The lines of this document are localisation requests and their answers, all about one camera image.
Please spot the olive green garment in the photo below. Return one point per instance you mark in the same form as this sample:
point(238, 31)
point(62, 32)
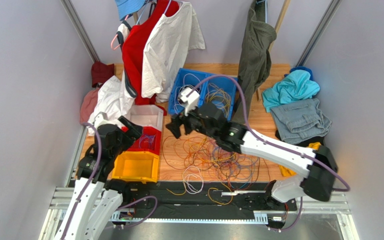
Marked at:
point(255, 60)

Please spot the dark blue cloth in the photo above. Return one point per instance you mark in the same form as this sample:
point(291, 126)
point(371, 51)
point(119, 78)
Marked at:
point(301, 68)

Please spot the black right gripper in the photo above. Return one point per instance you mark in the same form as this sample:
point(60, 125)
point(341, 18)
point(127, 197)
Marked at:
point(185, 121)

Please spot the light blue jeans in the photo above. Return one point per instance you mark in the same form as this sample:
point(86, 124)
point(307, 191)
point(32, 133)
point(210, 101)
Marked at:
point(300, 121)

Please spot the blue hat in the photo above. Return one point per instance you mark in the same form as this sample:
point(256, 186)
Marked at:
point(128, 7)

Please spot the teal cloth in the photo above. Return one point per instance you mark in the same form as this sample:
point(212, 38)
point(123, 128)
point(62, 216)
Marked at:
point(295, 87)

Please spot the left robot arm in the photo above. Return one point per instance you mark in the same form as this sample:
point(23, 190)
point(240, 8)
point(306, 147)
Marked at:
point(94, 198)

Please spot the white t-shirt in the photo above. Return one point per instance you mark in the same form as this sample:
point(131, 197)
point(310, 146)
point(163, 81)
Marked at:
point(167, 48)

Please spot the red t-shirt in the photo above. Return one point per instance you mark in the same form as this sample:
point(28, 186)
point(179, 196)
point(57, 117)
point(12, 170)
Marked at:
point(133, 49)

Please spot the maroon cloth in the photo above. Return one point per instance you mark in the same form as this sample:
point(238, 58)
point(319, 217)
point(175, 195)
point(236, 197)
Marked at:
point(100, 73)

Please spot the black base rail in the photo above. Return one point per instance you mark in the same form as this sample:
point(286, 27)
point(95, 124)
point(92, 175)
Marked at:
point(216, 204)

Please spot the red storage bin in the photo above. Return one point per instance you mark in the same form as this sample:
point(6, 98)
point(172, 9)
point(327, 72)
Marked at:
point(148, 144)

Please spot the yellow cloth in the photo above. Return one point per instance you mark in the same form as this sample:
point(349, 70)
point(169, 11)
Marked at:
point(286, 172)

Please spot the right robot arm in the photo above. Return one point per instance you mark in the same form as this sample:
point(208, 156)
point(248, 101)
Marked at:
point(315, 169)

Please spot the white storage bin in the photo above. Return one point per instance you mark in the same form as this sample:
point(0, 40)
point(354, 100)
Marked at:
point(147, 116)

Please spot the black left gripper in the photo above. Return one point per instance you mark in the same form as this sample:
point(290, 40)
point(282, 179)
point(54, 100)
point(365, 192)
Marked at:
point(134, 131)

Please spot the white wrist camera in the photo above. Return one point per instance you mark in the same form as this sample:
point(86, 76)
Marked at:
point(189, 99)
point(100, 119)

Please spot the white cloth on floor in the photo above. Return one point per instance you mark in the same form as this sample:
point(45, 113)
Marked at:
point(115, 98)

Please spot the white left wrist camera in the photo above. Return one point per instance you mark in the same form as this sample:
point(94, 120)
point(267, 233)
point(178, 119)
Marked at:
point(100, 119)

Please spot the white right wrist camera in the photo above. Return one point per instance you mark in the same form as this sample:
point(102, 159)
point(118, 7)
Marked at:
point(189, 99)

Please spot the blue divided bin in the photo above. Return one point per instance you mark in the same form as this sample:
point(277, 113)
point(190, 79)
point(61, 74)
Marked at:
point(219, 90)

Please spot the yellow storage bin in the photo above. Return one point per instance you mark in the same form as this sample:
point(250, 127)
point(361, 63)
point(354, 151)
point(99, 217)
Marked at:
point(137, 166)

